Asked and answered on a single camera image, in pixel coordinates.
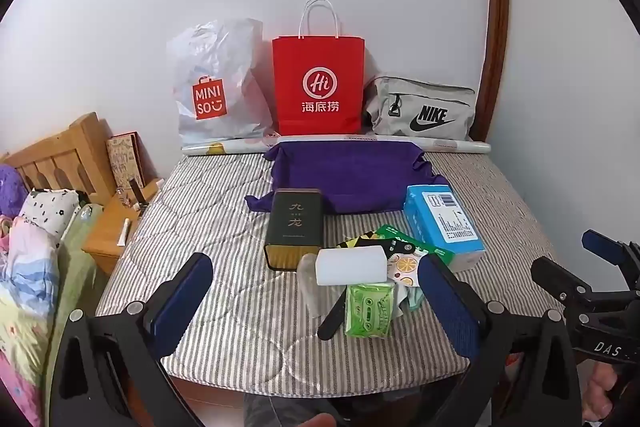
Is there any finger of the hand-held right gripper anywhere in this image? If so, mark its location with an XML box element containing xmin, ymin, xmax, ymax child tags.
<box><xmin>581</xmin><ymin>229</ymin><xmax>640</xmax><ymax>290</ymax></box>
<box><xmin>531</xmin><ymin>256</ymin><xmax>608</xmax><ymax>308</ymax></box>

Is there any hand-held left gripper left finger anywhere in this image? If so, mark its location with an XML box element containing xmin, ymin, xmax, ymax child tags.
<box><xmin>47</xmin><ymin>252</ymin><xmax>213</xmax><ymax>427</ymax></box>

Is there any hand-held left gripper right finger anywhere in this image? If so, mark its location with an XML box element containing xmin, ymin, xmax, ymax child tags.
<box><xmin>417</xmin><ymin>254</ymin><xmax>583</xmax><ymax>427</ymax></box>

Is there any white fruit print cloth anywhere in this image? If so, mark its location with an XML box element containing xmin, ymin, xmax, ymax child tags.
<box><xmin>385</xmin><ymin>252</ymin><xmax>426</xmax><ymax>289</ymax></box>

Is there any green tissue pack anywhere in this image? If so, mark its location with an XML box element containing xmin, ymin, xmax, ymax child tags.
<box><xmin>346</xmin><ymin>283</ymin><xmax>397</xmax><ymax>338</ymax></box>

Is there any green packet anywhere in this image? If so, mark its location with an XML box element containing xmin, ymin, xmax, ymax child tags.
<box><xmin>375</xmin><ymin>224</ymin><xmax>453</xmax><ymax>268</ymax></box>

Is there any white foam block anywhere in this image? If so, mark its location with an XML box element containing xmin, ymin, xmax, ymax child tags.
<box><xmin>314</xmin><ymin>246</ymin><xmax>388</xmax><ymax>284</ymax></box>

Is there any yellow mini bag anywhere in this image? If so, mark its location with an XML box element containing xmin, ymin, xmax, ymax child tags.
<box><xmin>337</xmin><ymin>232</ymin><xmax>383</xmax><ymax>253</ymax></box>

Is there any black watch strap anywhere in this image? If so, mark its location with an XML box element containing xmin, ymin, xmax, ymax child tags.
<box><xmin>317</xmin><ymin>294</ymin><xmax>348</xmax><ymax>340</ymax></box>

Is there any translucent white drawstring pouch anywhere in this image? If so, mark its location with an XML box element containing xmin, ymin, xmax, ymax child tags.
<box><xmin>297</xmin><ymin>253</ymin><xmax>328</xmax><ymax>315</ymax></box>

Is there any person's right hand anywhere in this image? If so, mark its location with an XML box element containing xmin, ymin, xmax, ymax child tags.
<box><xmin>587</xmin><ymin>362</ymin><xmax>626</xmax><ymax>419</ymax></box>

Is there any pale teal cloth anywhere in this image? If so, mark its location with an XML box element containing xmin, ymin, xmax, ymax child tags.
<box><xmin>392</xmin><ymin>284</ymin><xmax>426</xmax><ymax>320</ymax></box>

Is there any blue cardboard box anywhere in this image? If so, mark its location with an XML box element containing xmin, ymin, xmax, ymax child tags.
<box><xmin>402</xmin><ymin>184</ymin><xmax>487</xmax><ymax>271</ymax></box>

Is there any wooden nightstand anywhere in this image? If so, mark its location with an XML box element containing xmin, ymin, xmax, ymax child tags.
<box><xmin>82</xmin><ymin>184</ymin><xmax>166</xmax><ymax>275</ymax></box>

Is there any light green sheet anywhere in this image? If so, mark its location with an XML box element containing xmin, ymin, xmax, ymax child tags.
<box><xmin>47</xmin><ymin>207</ymin><xmax>108</xmax><ymax>338</ymax></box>

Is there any black stand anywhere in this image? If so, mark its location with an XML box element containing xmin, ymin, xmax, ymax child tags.
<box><xmin>129</xmin><ymin>179</ymin><xmax>148</xmax><ymax>208</ymax></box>

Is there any dark green tin box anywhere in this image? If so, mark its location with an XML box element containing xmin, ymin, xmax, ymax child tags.
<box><xmin>263</xmin><ymin>188</ymin><xmax>323</xmax><ymax>271</ymax></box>

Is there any patterned book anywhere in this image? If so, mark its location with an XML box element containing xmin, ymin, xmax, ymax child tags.
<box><xmin>105</xmin><ymin>133</ymin><xmax>148</xmax><ymax>190</ymax></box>

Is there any rolled printed paper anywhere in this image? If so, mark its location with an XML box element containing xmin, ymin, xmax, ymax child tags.
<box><xmin>181</xmin><ymin>134</ymin><xmax>492</xmax><ymax>156</ymax></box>

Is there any purple cloth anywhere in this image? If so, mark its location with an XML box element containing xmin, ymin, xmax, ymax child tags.
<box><xmin>245</xmin><ymin>139</ymin><xmax>451</xmax><ymax>214</ymax></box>

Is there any colourful printed blanket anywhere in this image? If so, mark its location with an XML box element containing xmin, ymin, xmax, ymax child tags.
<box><xmin>0</xmin><ymin>214</ymin><xmax>58</xmax><ymax>427</ymax></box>

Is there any white floral pillow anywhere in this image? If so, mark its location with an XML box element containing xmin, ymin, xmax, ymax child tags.
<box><xmin>19</xmin><ymin>188</ymin><xmax>81</xmax><ymax>238</ymax></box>

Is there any wooden headboard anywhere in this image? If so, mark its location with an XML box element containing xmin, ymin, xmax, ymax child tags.
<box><xmin>0</xmin><ymin>112</ymin><xmax>118</xmax><ymax>208</ymax></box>

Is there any purple plush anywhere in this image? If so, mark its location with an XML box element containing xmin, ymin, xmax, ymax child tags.
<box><xmin>0</xmin><ymin>164</ymin><xmax>28</xmax><ymax>218</ymax></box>

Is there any grey fabric pouch bag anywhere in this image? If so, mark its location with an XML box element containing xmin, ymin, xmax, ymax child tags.
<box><xmin>362</xmin><ymin>76</ymin><xmax>476</xmax><ymax>142</ymax></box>

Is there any white plastic shopping bag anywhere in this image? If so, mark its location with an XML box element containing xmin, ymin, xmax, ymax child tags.
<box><xmin>167</xmin><ymin>19</ymin><xmax>273</xmax><ymax>148</ymax></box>

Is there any red paper bag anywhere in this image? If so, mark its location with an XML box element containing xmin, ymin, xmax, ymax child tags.
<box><xmin>272</xmin><ymin>0</ymin><xmax>366</xmax><ymax>135</ymax></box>

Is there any brown wooden door frame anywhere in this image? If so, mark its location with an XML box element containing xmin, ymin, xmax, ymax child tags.
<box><xmin>470</xmin><ymin>0</ymin><xmax>510</xmax><ymax>142</ymax></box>

